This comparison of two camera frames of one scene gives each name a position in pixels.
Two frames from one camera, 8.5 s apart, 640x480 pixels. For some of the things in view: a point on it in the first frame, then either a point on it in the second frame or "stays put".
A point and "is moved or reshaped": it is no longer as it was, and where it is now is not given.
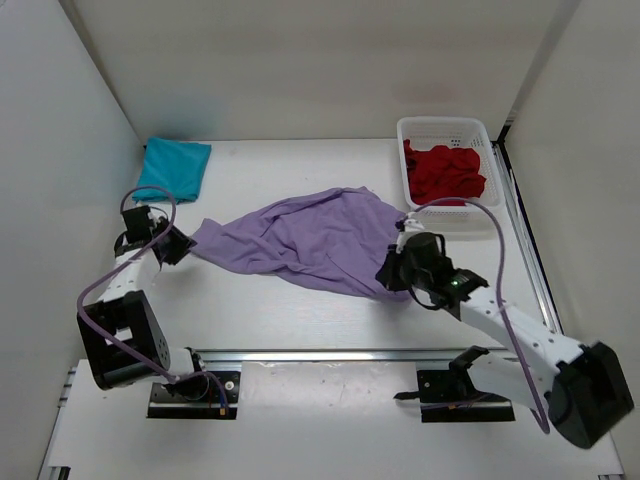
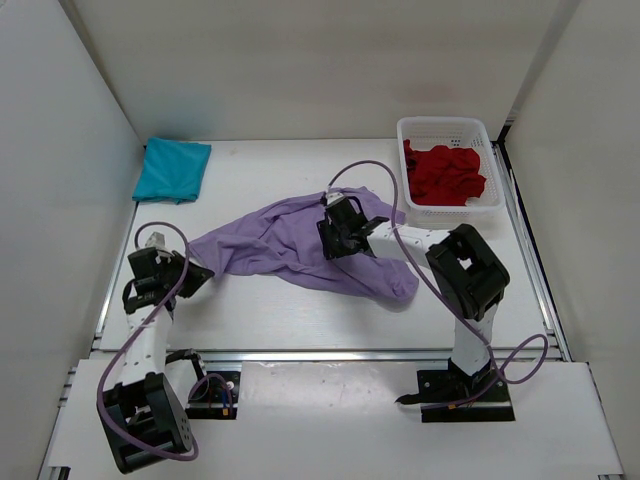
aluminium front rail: [338, 355] stays put
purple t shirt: [337, 239] is moved or reshaped
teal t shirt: [177, 165] stays put
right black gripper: [389, 276] -> [333, 251]
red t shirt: [438, 172] stays put
